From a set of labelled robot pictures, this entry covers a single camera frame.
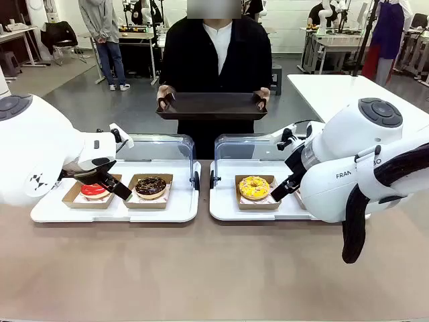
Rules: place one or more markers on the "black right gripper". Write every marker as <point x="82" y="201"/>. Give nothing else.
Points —
<point x="296" y="161"/>

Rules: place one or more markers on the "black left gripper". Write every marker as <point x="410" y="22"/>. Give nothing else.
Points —
<point x="83" y="171"/>

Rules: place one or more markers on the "brown cardboard donut box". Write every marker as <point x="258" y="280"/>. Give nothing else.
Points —
<point x="147" y="204"/>
<point x="258" y="205"/>
<point x="72" y="198"/>
<point x="299" y="198"/>

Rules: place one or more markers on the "chocolate donut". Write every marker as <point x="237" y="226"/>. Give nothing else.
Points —
<point x="151" y="186"/>

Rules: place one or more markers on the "dark brown serving tray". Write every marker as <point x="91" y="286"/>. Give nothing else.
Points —
<point x="211" y="105"/>

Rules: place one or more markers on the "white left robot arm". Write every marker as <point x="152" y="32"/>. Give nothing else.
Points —
<point x="33" y="141"/>

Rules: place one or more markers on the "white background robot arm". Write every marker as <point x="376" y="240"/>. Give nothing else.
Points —
<point x="326" y="16"/>

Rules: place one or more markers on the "person's left forearm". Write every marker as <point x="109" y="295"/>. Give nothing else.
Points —
<point x="265" y="72"/>

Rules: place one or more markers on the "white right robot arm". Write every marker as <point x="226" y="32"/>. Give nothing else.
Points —
<point x="352" y="134"/>

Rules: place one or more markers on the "person's right forearm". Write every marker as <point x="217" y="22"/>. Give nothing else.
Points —
<point x="167" y="70"/>

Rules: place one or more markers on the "red glazed donut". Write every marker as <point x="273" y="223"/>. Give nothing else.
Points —
<point x="94" y="191"/>

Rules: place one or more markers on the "yellow sprinkled donut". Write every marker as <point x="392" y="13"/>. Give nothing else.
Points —
<point x="254" y="188"/>

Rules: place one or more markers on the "person in black cardigan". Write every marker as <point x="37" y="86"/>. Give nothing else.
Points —
<point x="201" y="60"/>

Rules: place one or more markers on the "seated person in black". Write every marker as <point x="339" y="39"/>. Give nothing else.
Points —
<point x="316" y="15"/>

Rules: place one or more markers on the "person's left hand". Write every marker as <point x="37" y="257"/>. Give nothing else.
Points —
<point x="263" y="95"/>

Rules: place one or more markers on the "person's right hand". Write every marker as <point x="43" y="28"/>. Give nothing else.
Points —
<point x="165" y="94"/>

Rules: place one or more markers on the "white printed paper liner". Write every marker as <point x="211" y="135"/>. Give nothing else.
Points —
<point x="80" y="200"/>
<point x="275" y="188"/>
<point x="132" y="198"/>

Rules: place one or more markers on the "white display tray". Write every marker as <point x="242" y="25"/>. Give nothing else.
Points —
<point x="228" y="211"/>
<point x="161" y="214"/>

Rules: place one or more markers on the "clear plastic lid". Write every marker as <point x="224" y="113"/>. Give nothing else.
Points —
<point x="241" y="147"/>
<point x="161" y="147"/>

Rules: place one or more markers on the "black lid hinge knob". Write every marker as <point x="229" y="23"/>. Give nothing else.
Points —
<point x="212" y="179"/>
<point x="195" y="181"/>

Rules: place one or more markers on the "large white table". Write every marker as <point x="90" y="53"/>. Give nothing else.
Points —
<point x="321" y="94"/>

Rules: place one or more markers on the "black step stool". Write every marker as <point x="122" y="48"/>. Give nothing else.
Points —
<point x="276" y="78"/>

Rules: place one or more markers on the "background white workbench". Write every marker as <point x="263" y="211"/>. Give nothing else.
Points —
<point x="332" y="47"/>

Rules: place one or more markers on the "background workbench with equipment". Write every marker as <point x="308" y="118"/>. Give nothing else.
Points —
<point x="137" y="37"/>

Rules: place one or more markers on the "bystander in grey hoodie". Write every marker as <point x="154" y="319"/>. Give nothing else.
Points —
<point x="104" y="30"/>

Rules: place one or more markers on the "grey plastic stool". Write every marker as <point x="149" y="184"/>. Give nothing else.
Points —
<point x="10" y="63"/>

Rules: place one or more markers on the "black jacket on chair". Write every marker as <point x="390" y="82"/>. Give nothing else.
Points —
<point x="58" y="35"/>

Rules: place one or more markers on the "white background desk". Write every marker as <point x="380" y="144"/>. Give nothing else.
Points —
<point x="20" y="37"/>

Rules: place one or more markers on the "bystander in purple apron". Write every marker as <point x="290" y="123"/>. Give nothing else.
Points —
<point x="388" y="30"/>

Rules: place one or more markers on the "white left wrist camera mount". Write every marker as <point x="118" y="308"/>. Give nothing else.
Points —
<point x="121" y="135"/>

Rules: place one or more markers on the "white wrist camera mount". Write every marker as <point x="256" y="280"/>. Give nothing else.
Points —
<point x="121" y="135"/>
<point x="291" y="134"/>

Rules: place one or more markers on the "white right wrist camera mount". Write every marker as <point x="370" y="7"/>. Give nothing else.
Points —
<point x="291" y="134"/>

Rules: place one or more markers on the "metal frame chair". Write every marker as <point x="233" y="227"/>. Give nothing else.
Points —
<point x="68" y="55"/>

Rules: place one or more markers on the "black camera pole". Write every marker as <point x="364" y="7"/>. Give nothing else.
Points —
<point x="365" y="37"/>

